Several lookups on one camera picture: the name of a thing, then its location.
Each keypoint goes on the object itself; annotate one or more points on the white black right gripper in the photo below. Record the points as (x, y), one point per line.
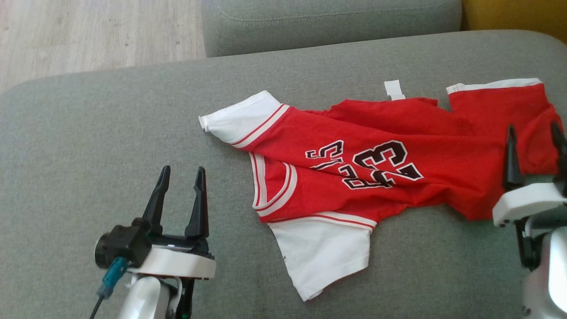
(522, 204)

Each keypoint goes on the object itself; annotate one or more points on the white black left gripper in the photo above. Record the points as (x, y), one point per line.
(177, 263)

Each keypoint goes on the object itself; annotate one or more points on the red basketball shorts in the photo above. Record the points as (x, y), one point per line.
(496, 106)

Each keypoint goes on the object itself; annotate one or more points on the red white number 23 jersey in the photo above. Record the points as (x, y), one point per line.
(310, 137)

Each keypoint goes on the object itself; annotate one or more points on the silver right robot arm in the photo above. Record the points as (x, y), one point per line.
(553, 283)

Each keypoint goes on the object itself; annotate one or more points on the yellow cushion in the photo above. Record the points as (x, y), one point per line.
(518, 15)

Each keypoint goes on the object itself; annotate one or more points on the grey stitched sofa cushion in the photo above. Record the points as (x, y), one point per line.
(332, 31)

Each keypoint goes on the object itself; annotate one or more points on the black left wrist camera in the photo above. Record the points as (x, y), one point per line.
(124, 246)

